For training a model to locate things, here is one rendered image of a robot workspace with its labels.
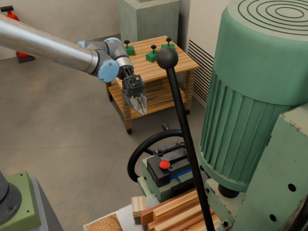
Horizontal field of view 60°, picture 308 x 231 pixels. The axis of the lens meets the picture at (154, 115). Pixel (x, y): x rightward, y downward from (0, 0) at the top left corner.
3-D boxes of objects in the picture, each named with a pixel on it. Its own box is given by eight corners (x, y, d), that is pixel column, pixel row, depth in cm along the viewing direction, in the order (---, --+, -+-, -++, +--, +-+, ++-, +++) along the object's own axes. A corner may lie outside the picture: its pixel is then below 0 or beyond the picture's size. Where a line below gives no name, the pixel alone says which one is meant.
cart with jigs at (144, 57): (164, 82, 281) (166, 23, 238) (192, 115, 243) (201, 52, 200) (104, 99, 260) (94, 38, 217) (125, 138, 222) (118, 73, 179)
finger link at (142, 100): (145, 109, 103) (136, 90, 107) (144, 116, 108) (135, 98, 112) (153, 107, 104) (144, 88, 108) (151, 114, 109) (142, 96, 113)
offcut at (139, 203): (131, 203, 81) (131, 197, 79) (145, 201, 81) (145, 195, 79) (133, 217, 78) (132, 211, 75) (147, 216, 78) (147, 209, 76)
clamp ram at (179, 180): (185, 177, 87) (187, 160, 81) (197, 195, 83) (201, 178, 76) (161, 187, 84) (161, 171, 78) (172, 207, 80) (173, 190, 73)
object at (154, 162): (177, 147, 90) (178, 136, 86) (195, 172, 82) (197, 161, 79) (142, 162, 85) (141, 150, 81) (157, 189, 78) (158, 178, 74)
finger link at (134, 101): (138, 111, 102) (129, 92, 106) (137, 118, 107) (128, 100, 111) (145, 109, 103) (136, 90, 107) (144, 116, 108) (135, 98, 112)
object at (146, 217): (205, 192, 84) (207, 181, 79) (206, 195, 83) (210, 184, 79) (140, 223, 76) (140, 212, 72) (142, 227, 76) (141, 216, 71)
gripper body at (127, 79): (128, 90, 104) (117, 67, 109) (126, 101, 111) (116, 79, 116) (145, 85, 106) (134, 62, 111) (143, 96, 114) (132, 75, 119)
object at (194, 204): (210, 201, 82) (212, 192, 78) (212, 206, 80) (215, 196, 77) (147, 232, 75) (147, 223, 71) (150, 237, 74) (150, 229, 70)
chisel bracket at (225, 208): (221, 187, 75) (227, 169, 70) (255, 231, 66) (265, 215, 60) (199, 198, 73) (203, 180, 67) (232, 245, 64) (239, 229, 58)
